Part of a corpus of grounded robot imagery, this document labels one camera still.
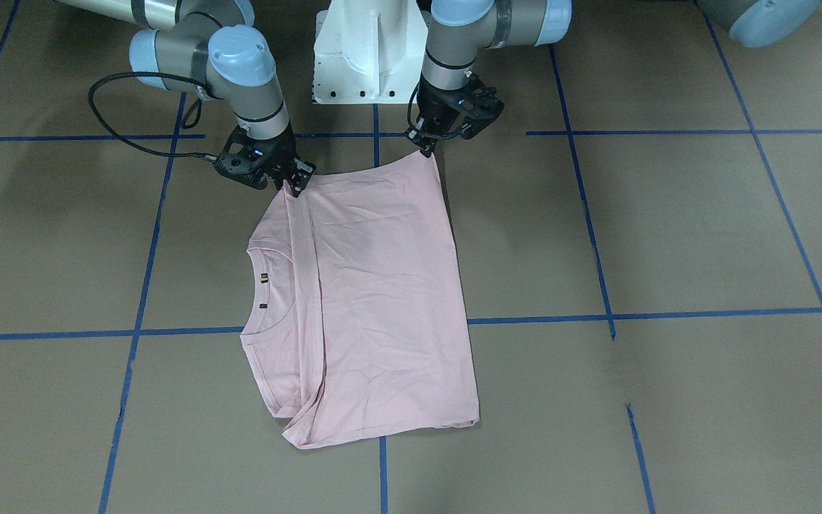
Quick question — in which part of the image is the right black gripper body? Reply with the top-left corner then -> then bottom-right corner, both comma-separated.
214,126 -> 298,190

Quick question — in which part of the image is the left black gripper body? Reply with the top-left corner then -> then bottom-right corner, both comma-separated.
407,73 -> 504,143

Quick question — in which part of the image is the pink Snoopy t-shirt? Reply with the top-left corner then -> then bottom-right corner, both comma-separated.
240,151 -> 480,450

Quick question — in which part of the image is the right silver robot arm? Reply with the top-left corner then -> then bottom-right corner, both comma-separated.
71,1 -> 315,196

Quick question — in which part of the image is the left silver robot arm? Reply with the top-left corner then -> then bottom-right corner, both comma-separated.
405,1 -> 820,157

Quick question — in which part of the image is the white camera mast base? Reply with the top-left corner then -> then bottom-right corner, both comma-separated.
311,1 -> 427,105

